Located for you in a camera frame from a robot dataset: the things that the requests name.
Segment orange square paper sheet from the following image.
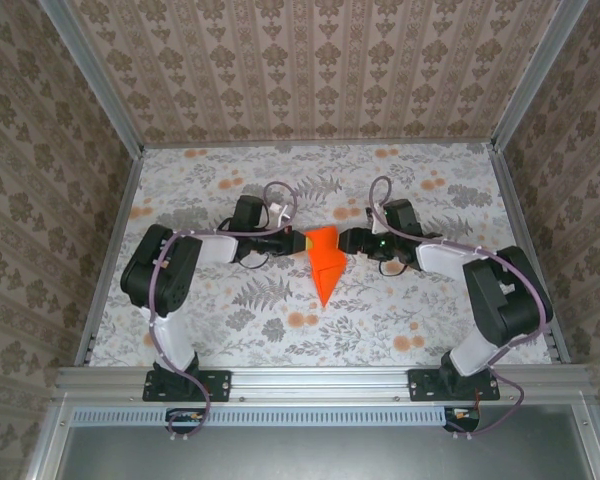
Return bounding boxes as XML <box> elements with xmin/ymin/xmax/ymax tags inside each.
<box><xmin>303</xmin><ymin>225</ymin><xmax>349</xmax><ymax>309</ymax></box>

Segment grey metal sheet panel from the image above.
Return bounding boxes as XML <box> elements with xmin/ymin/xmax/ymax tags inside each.
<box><xmin>54</xmin><ymin>424</ymin><xmax>599</xmax><ymax>480</ymax></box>

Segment floral patterned table cover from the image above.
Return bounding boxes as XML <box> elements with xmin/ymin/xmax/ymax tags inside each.
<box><xmin>87</xmin><ymin>143</ymin><xmax>556</xmax><ymax>369</ymax></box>

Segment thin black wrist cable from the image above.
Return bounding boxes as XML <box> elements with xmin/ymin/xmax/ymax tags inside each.
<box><xmin>378</xmin><ymin>254</ymin><xmax>412</xmax><ymax>277</ymax></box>
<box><xmin>238</xmin><ymin>248</ymin><xmax>272</xmax><ymax>270</ymax></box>

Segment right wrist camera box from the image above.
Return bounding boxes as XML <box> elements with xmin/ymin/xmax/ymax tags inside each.
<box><xmin>367</xmin><ymin>198</ymin><xmax>422</xmax><ymax>237</ymax></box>

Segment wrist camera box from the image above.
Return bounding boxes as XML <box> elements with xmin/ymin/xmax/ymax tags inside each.
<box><xmin>231</xmin><ymin>195</ymin><xmax>290</xmax><ymax>232</ymax></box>
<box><xmin>367</xmin><ymin>198</ymin><xmax>422</xmax><ymax>237</ymax></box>

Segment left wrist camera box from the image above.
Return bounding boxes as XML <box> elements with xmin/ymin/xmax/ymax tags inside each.
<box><xmin>231</xmin><ymin>195</ymin><xmax>290</xmax><ymax>232</ymax></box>

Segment thin aluminium table edge rail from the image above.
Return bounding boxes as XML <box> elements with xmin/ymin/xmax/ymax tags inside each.
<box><xmin>142</xmin><ymin>141</ymin><xmax>496</xmax><ymax>150</ymax></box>

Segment aluminium side rail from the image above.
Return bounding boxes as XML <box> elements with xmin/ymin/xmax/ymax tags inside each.
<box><xmin>489</xmin><ymin>144</ymin><xmax>572</xmax><ymax>365</ymax></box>
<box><xmin>73</xmin><ymin>148</ymin><xmax>146</xmax><ymax>366</ymax></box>

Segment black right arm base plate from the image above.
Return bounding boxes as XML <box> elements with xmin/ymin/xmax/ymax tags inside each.
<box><xmin>408</xmin><ymin>367</ymin><xmax>501</xmax><ymax>402</ymax></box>

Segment wide aluminium mounting rail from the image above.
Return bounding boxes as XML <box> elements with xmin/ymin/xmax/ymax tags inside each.
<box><xmin>54</xmin><ymin>364</ymin><xmax>592</xmax><ymax>401</ymax></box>

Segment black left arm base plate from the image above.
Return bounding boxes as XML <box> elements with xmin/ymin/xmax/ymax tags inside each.
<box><xmin>142</xmin><ymin>368</ymin><xmax>232</xmax><ymax>403</ymax></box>

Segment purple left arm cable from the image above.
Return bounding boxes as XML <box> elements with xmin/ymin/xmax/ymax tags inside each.
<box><xmin>148</xmin><ymin>180</ymin><xmax>300</xmax><ymax>444</ymax></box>

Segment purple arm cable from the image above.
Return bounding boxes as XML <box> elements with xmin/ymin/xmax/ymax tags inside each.
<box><xmin>148</xmin><ymin>180</ymin><xmax>300</xmax><ymax>444</ymax></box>
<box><xmin>369</xmin><ymin>175</ymin><xmax>555</xmax><ymax>441</ymax></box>

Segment grey slotted cable duct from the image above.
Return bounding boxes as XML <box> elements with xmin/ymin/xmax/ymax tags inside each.
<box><xmin>72</xmin><ymin>405</ymin><xmax>449</xmax><ymax>427</ymax></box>

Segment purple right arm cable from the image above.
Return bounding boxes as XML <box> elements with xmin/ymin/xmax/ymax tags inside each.
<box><xmin>369</xmin><ymin>175</ymin><xmax>555</xmax><ymax>441</ymax></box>

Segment aluminium frame post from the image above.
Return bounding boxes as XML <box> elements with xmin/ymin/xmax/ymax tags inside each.
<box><xmin>489</xmin><ymin>0</ymin><xmax>590</xmax><ymax>151</ymax></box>
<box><xmin>38</xmin><ymin>0</ymin><xmax>146</xmax><ymax>154</ymax></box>

